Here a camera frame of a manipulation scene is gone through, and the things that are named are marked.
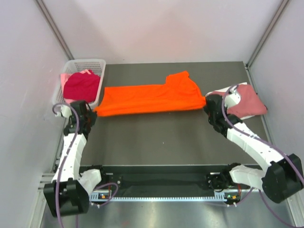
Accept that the orange t shirt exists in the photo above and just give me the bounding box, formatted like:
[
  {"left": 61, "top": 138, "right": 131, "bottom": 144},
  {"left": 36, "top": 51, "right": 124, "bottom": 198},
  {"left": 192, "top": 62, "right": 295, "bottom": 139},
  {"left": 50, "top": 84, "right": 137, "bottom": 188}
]
[{"left": 95, "top": 71, "right": 206, "bottom": 117}]

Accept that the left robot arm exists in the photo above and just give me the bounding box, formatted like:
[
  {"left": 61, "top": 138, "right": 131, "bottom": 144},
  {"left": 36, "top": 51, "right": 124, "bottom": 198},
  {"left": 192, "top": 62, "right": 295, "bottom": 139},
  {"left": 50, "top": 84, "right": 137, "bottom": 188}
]
[{"left": 43, "top": 100, "right": 108, "bottom": 217}]

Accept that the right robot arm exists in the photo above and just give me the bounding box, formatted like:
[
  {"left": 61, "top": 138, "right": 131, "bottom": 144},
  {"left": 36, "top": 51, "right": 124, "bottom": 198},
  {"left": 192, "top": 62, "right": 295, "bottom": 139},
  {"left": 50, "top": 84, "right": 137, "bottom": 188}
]
[{"left": 204, "top": 94, "right": 304, "bottom": 203}]

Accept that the magenta shirt in basket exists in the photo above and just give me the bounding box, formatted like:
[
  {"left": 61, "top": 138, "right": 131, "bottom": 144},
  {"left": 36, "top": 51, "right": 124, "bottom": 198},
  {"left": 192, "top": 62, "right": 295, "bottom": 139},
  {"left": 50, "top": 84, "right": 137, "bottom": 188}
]
[{"left": 63, "top": 71, "right": 100, "bottom": 103}]

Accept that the light pink shirt in basket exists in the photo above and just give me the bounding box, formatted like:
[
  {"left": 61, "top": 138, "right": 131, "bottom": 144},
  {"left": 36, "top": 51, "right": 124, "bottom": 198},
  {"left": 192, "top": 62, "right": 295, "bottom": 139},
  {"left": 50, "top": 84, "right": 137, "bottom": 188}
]
[{"left": 60, "top": 69, "right": 93, "bottom": 104}]

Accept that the folded dusty pink t shirt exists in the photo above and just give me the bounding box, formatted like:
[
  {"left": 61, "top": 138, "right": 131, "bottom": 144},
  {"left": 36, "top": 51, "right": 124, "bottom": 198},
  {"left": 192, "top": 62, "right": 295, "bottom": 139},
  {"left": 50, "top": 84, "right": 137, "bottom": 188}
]
[{"left": 211, "top": 85, "right": 268, "bottom": 119}]

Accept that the white plastic laundry basket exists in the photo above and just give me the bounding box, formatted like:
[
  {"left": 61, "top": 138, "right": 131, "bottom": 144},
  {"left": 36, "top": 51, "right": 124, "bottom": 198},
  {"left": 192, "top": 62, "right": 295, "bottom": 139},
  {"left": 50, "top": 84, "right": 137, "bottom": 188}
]
[{"left": 52, "top": 59, "right": 106, "bottom": 108}]

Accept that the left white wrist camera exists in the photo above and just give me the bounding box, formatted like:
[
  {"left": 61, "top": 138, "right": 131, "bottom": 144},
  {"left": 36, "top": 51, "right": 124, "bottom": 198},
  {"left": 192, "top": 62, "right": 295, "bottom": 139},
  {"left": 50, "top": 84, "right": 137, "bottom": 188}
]
[{"left": 52, "top": 105, "right": 72, "bottom": 118}]

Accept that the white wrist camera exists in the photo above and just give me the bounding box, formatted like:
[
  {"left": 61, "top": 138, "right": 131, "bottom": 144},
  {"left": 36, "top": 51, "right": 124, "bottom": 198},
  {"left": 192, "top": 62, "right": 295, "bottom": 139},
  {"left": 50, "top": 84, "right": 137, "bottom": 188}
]
[
  {"left": 52, "top": 105, "right": 72, "bottom": 118},
  {"left": 224, "top": 85, "right": 241, "bottom": 108}
]

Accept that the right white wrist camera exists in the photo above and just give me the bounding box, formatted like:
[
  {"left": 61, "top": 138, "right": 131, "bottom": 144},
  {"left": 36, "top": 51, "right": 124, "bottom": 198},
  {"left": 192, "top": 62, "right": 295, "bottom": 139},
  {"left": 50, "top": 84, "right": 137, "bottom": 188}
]
[{"left": 224, "top": 85, "right": 241, "bottom": 108}]

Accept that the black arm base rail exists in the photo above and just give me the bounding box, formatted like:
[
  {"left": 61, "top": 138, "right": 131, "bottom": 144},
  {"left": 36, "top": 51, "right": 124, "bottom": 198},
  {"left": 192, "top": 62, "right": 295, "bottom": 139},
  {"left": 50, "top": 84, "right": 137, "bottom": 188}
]
[{"left": 79, "top": 163, "right": 262, "bottom": 198}]

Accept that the grey slotted cable duct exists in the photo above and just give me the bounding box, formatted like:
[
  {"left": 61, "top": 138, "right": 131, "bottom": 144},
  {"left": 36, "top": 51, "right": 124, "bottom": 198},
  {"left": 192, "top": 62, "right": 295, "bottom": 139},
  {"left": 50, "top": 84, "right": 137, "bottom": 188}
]
[{"left": 89, "top": 190, "right": 240, "bottom": 203}]

